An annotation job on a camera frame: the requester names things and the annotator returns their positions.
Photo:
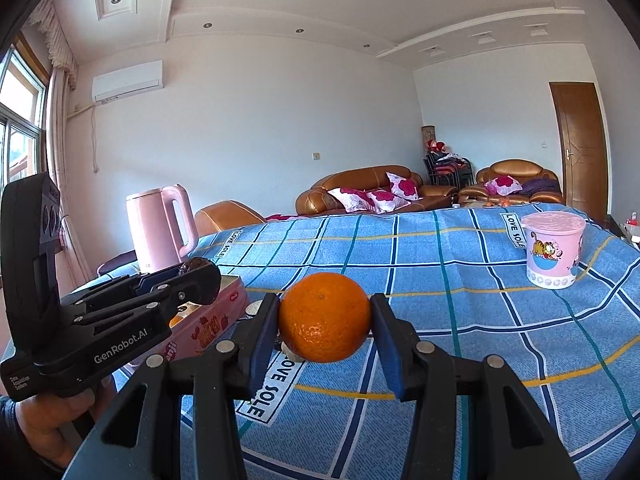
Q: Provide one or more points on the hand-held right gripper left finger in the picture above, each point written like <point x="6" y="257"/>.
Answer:
<point x="262" y="340"/>

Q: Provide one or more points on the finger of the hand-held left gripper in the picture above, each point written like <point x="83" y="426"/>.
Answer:
<point x="165" y="296"/>
<point x="155" y="279"/>

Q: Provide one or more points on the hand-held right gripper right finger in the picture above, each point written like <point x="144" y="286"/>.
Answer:
<point x="389" y="357"/>

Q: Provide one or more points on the pink tin box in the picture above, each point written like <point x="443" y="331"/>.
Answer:
<point x="210" y="327"/>

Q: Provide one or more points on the person's left forearm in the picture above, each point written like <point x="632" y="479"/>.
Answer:
<point x="7" y="440"/>

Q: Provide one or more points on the person's left hand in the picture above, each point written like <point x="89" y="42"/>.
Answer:
<point x="45" y="425"/>

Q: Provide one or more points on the purple stool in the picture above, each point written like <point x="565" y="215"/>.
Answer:
<point x="117" y="262"/>

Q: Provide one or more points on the pink electric kettle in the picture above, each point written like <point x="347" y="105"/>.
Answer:
<point x="150" y="230"/>

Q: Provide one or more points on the blue plaid tablecloth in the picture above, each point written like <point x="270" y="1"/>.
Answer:
<point x="450" y="285"/>

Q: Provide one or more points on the brown leather curved armchair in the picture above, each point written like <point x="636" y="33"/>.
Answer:
<point x="225" y="215"/>

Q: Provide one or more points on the pale pink curtain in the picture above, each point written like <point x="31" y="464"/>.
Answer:
<point x="60" y="125"/>

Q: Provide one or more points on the window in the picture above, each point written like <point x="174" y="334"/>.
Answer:
<point x="20" y="120"/>

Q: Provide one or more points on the brown leather sofa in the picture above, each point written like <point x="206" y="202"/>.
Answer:
<point x="320" y="197"/>

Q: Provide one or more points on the white pink floral pillow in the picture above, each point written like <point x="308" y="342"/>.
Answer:
<point x="404" y="186"/>
<point x="352" y="199"/>
<point x="502" y="185"/>
<point x="386" y="201"/>

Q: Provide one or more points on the coffee table with snacks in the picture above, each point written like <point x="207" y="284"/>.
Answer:
<point x="492" y="202"/>

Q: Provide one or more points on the pink cartoon lidded bucket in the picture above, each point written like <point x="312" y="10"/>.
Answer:
<point x="550" y="255"/>

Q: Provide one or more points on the stack of dark chairs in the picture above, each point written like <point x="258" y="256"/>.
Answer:
<point x="450" y="172"/>

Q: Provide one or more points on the white air conditioner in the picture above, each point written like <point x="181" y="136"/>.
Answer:
<point x="127" y="82"/>

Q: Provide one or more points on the red plush toys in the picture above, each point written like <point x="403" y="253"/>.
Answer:
<point x="436" y="146"/>

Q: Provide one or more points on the tall patterned vase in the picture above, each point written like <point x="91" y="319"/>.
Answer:
<point x="428" y="137"/>

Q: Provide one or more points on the purple blanket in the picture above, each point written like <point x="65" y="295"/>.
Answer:
<point x="542" y="183"/>

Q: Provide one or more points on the cluttered cabinet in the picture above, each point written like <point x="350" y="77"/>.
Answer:
<point x="627" y="230"/>

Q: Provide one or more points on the brown wooden door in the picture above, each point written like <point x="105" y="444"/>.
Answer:
<point x="580" y="150"/>

